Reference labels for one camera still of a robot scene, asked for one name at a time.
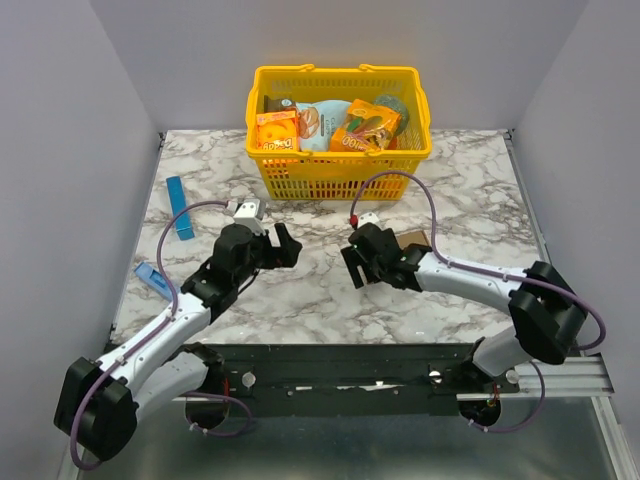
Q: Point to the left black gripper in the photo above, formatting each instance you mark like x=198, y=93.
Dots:
x=286, y=255

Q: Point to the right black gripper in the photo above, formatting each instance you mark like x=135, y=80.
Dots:
x=367, y=258

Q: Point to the brown cardboard box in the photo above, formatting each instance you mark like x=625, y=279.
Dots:
x=417, y=237

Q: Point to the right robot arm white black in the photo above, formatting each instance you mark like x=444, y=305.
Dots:
x=546, y=314

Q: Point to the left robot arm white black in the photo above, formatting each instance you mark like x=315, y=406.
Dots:
x=96, y=407

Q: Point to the long blue box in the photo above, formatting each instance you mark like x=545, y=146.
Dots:
x=177, y=198

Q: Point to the small blue box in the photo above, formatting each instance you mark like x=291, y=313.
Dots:
x=153, y=279

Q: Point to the yellow plastic shopping basket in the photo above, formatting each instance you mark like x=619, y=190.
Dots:
x=308, y=175

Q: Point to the orange gummy candy bag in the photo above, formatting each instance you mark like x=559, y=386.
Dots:
x=367, y=128

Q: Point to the light blue chips bag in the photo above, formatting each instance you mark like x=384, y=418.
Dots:
x=317, y=123

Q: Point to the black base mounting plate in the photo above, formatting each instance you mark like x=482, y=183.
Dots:
x=315, y=380

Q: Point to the dark brown packet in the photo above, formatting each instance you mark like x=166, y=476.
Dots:
x=272, y=105

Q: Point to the green round scrubber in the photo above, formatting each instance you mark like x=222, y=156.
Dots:
x=397, y=105

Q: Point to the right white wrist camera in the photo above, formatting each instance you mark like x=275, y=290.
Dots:
x=357, y=221

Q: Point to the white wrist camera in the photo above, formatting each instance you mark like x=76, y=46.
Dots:
x=357, y=221
x=249, y=213

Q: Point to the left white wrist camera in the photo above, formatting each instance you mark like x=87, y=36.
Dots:
x=249, y=213

